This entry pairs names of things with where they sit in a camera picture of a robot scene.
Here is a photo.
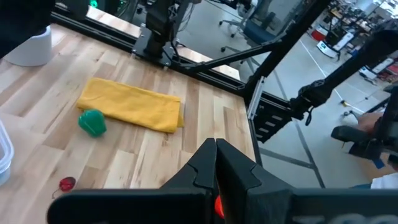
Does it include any red toy bell pepper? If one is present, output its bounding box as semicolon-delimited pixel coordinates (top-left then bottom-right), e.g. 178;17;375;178
213;195;225;220

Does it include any snake plant in white pot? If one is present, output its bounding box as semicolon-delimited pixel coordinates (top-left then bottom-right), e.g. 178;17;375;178
0;0;56;67

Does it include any yellow cloth napkin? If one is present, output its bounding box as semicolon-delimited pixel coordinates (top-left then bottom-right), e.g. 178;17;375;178
76;77;185;134

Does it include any person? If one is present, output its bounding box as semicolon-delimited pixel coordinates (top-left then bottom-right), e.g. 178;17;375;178
351;111;398;190

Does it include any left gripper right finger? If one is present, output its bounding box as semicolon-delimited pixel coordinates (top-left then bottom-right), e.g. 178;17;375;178
216;138;295;224

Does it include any green toy bell pepper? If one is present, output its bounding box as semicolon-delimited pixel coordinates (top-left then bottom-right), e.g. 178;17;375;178
78;108;108;138

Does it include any clear plastic food container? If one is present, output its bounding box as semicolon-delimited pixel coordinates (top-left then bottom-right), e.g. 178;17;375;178
0;119;15;187

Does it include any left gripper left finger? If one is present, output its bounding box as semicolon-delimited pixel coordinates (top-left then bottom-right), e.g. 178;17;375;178
160;138;218;191

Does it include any blue office chair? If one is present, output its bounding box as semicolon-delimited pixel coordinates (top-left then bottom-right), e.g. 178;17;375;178
219;0;279;54

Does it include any silver aluminium bracket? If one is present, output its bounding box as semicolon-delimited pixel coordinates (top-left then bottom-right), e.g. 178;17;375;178
247;76;266;121

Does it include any black aluminium table frame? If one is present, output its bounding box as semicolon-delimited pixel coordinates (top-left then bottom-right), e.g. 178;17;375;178
51;0;332;189

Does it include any person's right hand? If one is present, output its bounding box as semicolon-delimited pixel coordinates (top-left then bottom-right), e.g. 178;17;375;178
356;111;386;135

